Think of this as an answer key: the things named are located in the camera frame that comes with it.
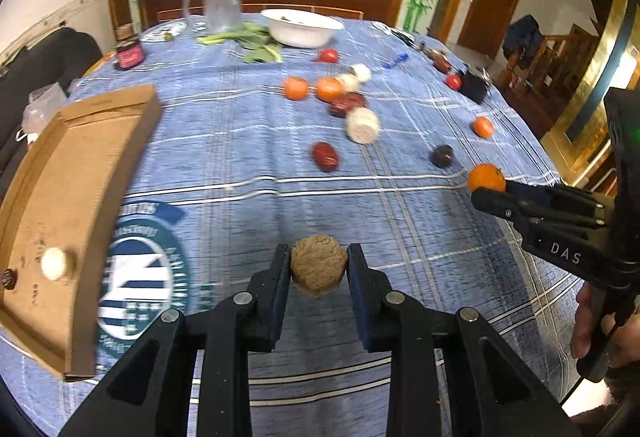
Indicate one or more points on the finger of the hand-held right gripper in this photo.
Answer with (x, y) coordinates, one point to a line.
(530, 191)
(500, 204)

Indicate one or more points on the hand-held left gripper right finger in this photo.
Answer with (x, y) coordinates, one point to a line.
(359, 297)

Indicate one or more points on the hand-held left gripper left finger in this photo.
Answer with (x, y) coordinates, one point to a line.
(280, 297)

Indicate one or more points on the orange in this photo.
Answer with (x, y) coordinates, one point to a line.
(296, 88)
(486, 177)
(483, 127)
(330, 89)

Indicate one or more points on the brown round rough piece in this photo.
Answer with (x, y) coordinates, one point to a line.
(319, 267)

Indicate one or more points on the dark purple plum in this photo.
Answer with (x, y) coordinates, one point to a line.
(442, 155)

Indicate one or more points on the white yam piece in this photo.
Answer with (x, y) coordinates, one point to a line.
(361, 72)
(54, 263)
(348, 82)
(362, 125)

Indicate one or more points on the brown cardboard tray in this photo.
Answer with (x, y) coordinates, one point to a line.
(60, 177)

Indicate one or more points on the person's right hand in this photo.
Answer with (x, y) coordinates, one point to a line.
(582, 322)

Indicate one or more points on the blue plaid tablecloth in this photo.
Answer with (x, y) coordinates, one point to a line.
(250, 187)

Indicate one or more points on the black box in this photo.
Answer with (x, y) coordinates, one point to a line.
(472, 86)

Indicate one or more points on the red tomato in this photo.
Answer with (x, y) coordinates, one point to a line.
(328, 55)
(453, 81)

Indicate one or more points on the wooden stair railing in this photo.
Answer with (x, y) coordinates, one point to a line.
(575, 47)

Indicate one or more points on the dark jacket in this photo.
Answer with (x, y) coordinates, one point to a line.
(521, 39)

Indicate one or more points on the blue pen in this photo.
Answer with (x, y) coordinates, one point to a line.
(397, 60)

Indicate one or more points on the wooden door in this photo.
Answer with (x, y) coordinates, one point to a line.
(490, 7)

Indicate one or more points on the green vegetable leaf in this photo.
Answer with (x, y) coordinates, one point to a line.
(262, 53)

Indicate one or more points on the green bok choy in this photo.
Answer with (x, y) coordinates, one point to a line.
(235, 36)

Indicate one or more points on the white bowl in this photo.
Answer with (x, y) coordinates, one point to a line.
(302, 28)

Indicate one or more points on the green leaf in bowl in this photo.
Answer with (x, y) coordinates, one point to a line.
(292, 20)

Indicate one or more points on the jar with red label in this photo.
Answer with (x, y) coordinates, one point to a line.
(128, 54)

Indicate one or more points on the clear plastic jug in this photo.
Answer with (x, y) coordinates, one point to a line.
(222, 2)

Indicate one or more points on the clear plastic bag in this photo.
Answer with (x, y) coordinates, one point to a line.
(42, 109)

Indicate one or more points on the black sofa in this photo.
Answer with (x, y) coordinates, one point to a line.
(40, 62)

